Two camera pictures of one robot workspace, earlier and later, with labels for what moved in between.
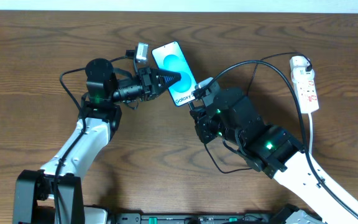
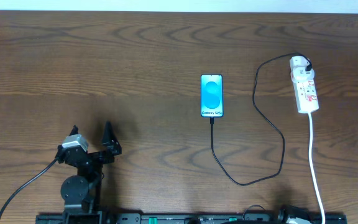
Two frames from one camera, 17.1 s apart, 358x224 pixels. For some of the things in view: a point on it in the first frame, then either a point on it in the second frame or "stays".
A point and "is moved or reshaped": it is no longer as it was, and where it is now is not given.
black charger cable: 309,68 to 309,66
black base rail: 222,218 stays
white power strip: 306,92 stays
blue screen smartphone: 168,57 is moved or reshaped
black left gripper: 148,83 to 94,155
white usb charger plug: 299,75 stays
